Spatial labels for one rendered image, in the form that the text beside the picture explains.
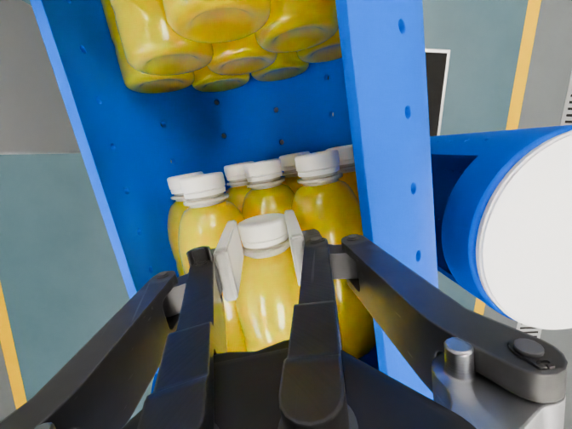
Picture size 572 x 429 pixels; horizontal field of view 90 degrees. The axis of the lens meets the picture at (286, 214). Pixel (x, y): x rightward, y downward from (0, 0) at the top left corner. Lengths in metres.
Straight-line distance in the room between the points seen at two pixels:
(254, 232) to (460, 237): 0.32
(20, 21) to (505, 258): 0.92
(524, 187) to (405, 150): 0.30
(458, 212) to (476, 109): 1.26
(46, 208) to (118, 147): 1.39
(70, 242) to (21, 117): 1.00
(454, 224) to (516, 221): 0.07
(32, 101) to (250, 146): 0.52
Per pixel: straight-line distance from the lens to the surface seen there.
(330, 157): 0.25
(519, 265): 0.49
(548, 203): 0.49
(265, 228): 0.21
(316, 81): 0.39
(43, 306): 1.90
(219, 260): 0.16
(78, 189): 1.61
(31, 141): 0.79
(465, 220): 0.46
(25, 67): 0.82
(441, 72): 1.45
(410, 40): 0.19
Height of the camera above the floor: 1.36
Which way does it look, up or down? 77 degrees down
